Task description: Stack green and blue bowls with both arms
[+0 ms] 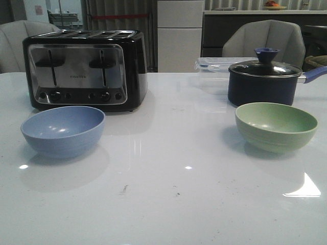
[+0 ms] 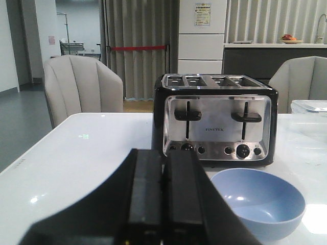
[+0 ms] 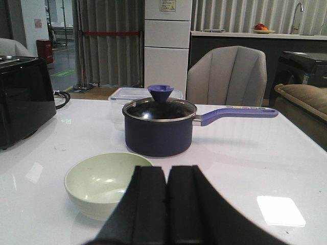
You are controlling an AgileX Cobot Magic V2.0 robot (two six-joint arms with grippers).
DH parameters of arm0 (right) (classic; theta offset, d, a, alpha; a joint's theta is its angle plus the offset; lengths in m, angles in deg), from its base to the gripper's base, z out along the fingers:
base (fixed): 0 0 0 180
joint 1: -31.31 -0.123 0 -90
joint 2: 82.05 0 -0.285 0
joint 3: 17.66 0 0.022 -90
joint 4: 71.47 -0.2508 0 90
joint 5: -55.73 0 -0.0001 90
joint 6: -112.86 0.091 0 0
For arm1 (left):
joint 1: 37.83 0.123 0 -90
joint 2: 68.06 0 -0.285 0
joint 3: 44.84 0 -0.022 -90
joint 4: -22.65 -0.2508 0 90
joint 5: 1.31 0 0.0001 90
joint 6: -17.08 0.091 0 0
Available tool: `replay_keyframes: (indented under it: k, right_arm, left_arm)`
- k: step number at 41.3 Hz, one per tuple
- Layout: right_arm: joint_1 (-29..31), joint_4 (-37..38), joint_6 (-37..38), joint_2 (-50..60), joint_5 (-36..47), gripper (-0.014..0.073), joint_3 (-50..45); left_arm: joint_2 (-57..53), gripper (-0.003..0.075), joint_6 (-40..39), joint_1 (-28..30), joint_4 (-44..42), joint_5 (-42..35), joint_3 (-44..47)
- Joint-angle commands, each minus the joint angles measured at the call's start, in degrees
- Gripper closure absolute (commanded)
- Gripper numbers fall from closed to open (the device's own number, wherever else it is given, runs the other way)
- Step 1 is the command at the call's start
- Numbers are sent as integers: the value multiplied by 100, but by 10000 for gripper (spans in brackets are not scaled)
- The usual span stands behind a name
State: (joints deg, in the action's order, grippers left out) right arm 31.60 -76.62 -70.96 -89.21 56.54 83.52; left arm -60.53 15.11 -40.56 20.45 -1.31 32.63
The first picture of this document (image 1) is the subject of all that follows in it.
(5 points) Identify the green bowl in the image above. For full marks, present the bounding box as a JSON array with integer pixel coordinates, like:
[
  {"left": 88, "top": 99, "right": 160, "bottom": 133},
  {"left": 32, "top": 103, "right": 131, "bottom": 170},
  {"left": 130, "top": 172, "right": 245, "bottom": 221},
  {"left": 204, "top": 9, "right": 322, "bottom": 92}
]
[{"left": 235, "top": 102, "right": 318, "bottom": 153}]

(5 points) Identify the blue bowl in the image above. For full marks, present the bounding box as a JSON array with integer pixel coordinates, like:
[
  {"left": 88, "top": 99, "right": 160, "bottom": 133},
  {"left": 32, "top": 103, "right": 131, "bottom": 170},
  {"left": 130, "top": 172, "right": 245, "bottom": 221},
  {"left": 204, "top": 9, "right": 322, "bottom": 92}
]
[{"left": 20, "top": 106, "right": 105, "bottom": 158}]

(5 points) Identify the grey chair on right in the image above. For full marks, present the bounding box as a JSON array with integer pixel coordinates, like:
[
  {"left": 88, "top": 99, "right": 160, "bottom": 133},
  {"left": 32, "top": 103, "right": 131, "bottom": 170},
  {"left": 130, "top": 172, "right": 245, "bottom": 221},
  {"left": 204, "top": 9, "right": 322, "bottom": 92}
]
[{"left": 222, "top": 19, "right": 306, "bottom": 68}]

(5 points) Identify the grey chair on left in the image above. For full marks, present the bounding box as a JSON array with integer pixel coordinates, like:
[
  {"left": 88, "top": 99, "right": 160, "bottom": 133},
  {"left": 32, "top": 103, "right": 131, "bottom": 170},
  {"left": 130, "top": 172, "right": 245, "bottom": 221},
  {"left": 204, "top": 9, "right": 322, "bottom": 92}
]
[{"left": 1, "top": 20, "right": 59, "bottom": 73}]

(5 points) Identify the grey chair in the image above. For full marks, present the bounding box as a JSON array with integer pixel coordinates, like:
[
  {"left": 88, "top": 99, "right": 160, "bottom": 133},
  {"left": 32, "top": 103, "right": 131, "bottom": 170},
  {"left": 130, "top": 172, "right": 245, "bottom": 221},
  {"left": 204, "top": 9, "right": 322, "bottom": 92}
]
[
  {"left": 222, "top": 19, "right": 306, "bottom": 68},
  {"left": 1, "top": 20, "right": 59, "bottom": 73}
]

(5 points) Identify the black and steel toaster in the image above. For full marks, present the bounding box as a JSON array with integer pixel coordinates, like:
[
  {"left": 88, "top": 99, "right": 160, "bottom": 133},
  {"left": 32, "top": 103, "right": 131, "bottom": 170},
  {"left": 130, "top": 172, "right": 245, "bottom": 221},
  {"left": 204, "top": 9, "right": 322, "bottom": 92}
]
[{"left": 22, "top": 30, "right": 148, "bottom": 112}]

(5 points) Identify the white cabinet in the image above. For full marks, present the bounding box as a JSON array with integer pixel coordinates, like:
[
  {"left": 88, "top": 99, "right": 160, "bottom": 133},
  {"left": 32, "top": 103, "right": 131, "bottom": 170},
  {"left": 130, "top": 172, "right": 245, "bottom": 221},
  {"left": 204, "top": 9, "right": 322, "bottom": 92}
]
[{"left": 157, "top": 1, "right": 204, "bottom": 72}]

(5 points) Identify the clear plastic food container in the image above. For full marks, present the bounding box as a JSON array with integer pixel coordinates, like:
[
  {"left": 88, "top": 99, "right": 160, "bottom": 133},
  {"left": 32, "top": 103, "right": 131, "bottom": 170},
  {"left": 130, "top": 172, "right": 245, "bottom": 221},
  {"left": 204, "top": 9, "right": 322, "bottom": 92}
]
[{"left": 195, "top": 57, "right": 257, "bottom": 95}]

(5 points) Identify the glass pot lid blue knob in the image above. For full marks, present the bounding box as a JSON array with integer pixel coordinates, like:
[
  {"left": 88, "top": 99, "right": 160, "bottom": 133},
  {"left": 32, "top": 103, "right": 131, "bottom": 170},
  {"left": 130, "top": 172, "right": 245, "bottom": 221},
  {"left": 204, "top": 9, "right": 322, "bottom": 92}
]
[{"left": 228, "top": 47, "right": 302, "bottom": 78}]

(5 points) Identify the dark kitchen counter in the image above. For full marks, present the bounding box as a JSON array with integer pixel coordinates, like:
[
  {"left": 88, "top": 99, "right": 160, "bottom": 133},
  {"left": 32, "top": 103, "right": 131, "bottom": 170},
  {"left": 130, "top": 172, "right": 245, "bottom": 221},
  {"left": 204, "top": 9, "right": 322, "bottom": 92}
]
[{"left": 201, "top": 10, "right": 326, "bottom": 57}]

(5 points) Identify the fruit plate on counter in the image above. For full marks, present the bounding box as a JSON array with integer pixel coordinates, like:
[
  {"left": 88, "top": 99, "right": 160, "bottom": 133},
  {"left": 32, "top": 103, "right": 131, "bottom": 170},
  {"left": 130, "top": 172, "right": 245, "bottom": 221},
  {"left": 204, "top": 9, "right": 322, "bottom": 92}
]
[{"left": 264, "top": 0, "right": 287, "bottom": 10}]

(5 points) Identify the dark blue saucepan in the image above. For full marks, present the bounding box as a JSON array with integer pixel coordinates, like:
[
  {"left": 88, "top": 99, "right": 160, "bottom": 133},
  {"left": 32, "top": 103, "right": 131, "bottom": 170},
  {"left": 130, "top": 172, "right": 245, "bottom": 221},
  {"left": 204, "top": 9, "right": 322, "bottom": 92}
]
[{"left": 228, "top": 66, "right": 326, "bottom": 106}]

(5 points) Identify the olive cushion at right edge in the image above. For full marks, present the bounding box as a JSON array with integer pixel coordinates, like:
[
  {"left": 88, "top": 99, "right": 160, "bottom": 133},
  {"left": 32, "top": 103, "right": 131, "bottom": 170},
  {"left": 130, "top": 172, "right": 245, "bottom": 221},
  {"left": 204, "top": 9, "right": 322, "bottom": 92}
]
[{"left": 304, "top": 55, "right": 327, "bottom": 71}]

